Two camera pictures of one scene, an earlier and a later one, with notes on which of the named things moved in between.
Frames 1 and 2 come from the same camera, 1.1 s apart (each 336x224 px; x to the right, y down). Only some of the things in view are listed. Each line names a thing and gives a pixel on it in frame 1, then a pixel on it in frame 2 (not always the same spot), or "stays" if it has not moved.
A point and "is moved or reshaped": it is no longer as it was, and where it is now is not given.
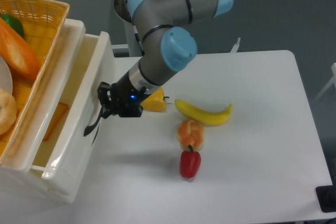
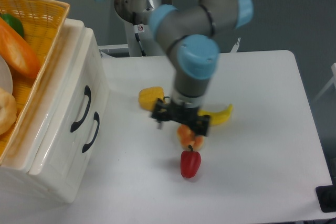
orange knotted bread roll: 190,132 stays
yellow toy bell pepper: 155,102 stays
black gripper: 125,100 → 178,112
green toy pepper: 14,23 stays
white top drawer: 80,117 is moved or reshaped
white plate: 6,81 stays
